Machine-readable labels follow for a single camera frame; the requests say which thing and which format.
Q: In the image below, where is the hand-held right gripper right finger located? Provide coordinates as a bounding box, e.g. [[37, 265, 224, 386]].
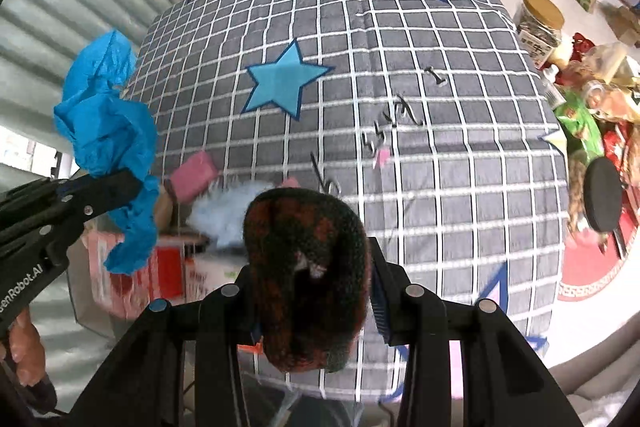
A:
[[369, 238, 584, 427]]

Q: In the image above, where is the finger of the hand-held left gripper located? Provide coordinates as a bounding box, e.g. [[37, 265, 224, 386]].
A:
[[0, 169, 144, 259]]

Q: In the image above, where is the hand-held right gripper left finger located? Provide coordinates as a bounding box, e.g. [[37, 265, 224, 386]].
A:
[[75, 266, 262, 427]]

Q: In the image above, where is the beige knit sock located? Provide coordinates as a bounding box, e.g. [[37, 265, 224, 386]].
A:
[[154, 189, 175, 229]]

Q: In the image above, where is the brown fuzzy scrunchie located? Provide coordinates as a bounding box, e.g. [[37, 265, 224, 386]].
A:
[[244, 188, 372, 374]]

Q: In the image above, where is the light blue fluffy scrunchie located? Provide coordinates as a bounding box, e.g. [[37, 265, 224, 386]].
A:
[[191, 181, 277, 254]]

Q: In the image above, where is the blue cloth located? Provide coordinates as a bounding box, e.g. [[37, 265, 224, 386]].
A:
[[53, 29, 162, 276]]

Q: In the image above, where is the pink sponge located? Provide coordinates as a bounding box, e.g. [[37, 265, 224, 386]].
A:
[[169, 151, 219, 204]]

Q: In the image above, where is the person's left hand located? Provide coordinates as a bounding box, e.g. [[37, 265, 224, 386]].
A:
[[0, 308, 44, 389]]

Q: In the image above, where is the white fruit print carton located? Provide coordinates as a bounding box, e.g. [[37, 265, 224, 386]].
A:
[[185, 251, 251, 304]]

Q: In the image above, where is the pink patterned cardboard box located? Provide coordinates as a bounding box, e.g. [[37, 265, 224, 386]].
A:
[[87, 231, 187, 319]]

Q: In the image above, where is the grey checked star blanket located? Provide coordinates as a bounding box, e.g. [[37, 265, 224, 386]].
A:
[[120, 0, 571, 403]]

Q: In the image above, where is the red round mat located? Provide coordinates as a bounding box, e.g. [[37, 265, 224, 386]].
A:
[[556, 207, 640, 304]]

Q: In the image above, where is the black round pan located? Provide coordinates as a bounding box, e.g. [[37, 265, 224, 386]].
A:
[[584, 156, 624, 234]]

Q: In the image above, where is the green snack packet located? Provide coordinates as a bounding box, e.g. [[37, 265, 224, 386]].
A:
[[554, 91, 602, 158]]

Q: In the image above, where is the jar with wooden lid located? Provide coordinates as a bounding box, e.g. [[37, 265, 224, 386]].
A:
[[515, 0, 567, 51]]

